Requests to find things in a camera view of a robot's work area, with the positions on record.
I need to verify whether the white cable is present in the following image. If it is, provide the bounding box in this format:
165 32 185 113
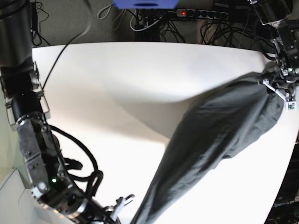
129 14 160 32

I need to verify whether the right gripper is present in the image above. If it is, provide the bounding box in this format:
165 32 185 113
90 194 135 224

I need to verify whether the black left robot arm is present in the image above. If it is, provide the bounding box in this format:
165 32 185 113
249 0 299 105

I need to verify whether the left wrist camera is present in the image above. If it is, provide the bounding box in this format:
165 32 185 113
285 101 297 111

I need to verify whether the black power strip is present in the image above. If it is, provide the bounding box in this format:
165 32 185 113
176 9 228 21

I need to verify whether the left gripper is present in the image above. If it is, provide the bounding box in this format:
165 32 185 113
259 77 299 103

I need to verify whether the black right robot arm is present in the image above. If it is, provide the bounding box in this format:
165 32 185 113
0 0 134 224

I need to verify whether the blue box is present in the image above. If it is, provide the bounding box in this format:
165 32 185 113
113 0 179 9

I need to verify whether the grey t-shirt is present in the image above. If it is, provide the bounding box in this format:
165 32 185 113
132 73 284 224

